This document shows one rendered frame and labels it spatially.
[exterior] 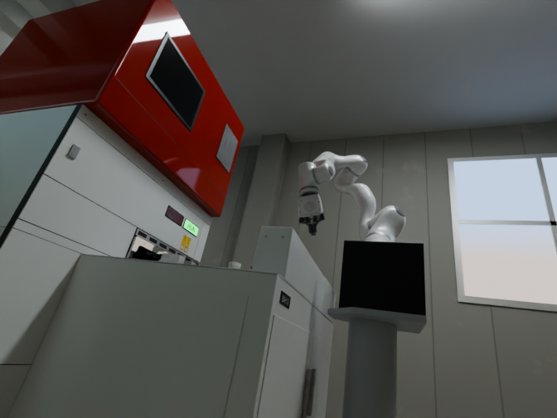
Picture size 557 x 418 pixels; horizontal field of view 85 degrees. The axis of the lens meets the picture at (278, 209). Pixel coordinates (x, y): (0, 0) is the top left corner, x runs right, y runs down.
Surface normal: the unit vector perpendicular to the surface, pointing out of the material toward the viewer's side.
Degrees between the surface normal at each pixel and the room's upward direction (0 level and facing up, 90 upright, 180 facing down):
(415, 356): 90
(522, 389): 90
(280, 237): 90
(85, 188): 90
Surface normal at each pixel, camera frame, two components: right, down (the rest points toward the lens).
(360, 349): -0.61, -0.42
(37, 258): 0.94, 0.02
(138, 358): -0.29, -0.44
